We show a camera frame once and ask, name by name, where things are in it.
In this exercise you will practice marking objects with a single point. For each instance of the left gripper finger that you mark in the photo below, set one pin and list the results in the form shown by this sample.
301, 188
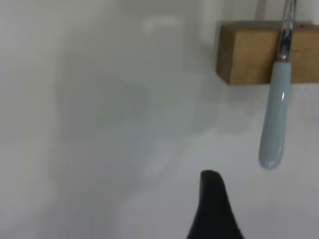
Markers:
211, 211

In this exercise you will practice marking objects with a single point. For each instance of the arched wooden block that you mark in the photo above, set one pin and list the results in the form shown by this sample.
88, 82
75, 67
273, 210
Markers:
249, 54

